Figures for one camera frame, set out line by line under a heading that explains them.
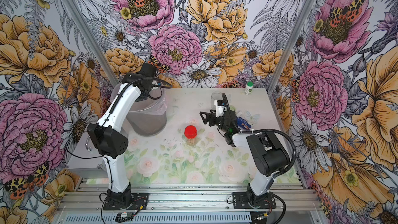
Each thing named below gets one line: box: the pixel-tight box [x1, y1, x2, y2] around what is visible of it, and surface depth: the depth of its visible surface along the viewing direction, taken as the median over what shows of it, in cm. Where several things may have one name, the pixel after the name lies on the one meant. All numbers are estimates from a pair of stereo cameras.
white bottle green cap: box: [244, 80, 254, 96], surface depth 118 cm
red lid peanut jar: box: [184, 124, 198, 146], surface depth 89 cm
